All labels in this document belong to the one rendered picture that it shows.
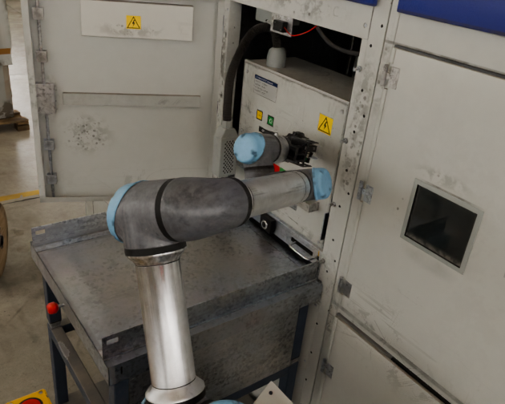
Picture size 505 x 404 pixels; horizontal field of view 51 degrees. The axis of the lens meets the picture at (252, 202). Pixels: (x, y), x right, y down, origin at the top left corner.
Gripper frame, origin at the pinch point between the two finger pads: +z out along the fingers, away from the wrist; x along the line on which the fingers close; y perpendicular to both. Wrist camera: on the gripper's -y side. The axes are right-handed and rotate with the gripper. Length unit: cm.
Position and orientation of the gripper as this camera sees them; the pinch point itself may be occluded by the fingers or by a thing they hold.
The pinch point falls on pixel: (309, 147)
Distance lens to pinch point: 159.7
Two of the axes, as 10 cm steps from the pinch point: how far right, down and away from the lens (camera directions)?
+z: 5.8, -0.7, 8.1
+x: 2.5, -9.3, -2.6
